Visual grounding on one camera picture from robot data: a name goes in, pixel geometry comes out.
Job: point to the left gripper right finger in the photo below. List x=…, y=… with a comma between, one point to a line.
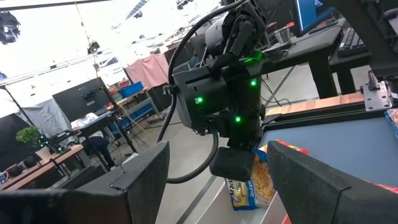
x=304, y=186

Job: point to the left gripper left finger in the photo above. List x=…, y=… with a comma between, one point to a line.
x=140, y=186

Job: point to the blue Maruchan noodle pack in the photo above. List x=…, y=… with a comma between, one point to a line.
x=255, y=189
x=392, y=123

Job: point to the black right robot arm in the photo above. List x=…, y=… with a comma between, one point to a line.
x=245, y=28

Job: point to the orange plastic bin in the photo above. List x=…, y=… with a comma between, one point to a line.
x=286, y=220

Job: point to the blue-grey table mat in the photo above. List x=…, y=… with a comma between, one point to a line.
x=342, y=149

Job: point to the pink cloth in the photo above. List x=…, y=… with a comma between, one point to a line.
x=149, y=70

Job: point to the wooden background table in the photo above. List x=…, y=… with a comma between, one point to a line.
x=66, y=152

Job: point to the white plastic bin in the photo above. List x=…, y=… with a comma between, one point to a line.
x=217, y=211

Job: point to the person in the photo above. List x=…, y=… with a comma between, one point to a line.
x=88, y=123

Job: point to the blue plastic crate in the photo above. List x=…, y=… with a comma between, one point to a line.
x=132, y=90

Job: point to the metal cup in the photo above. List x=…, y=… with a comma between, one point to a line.
x=282, y=35

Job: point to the black computer monitor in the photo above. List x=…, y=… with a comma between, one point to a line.
x=77, y=99

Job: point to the side desk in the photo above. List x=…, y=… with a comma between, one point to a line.
x=317, y=46

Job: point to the grey cloth cover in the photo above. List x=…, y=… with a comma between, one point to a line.
x=46, y=116

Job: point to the computer monitor with blue screen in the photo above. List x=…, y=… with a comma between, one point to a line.
x=311, y=15

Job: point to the small green background plant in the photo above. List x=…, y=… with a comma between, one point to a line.
x=28, y=135

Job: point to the black ceiling spotlight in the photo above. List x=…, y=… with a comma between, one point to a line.
x=93, y=47
x=9, y=28

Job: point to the black backlit keyboard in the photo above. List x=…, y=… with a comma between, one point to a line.
x=351, y=43

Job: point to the black metal table frame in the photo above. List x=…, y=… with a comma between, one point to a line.
x=311, y=116

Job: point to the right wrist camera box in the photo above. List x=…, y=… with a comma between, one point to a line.
x=233, y=163

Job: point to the silver metal bracket plate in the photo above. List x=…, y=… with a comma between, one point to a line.
x=376, y=96

